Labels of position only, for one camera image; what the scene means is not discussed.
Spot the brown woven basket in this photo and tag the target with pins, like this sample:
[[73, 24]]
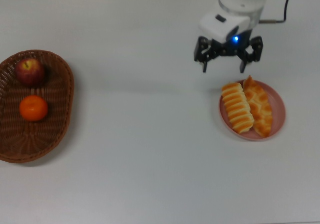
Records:
[[50, 134]]

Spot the striped toy bread roll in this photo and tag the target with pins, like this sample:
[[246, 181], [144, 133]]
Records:
[[237, 109]]

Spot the braided leaf-shaped toy bread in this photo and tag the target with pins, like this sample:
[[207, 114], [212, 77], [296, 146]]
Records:
[[261, 109]]

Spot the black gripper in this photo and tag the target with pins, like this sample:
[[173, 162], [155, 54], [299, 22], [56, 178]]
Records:
[[230, 49]]

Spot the red toy apple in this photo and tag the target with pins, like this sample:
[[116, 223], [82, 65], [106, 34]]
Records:
[[30, 73]]

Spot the orange toy fruit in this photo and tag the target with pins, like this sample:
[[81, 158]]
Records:
[[33, 108]]

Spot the pink plate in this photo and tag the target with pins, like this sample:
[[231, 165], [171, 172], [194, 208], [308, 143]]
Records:
[[278, 104]]

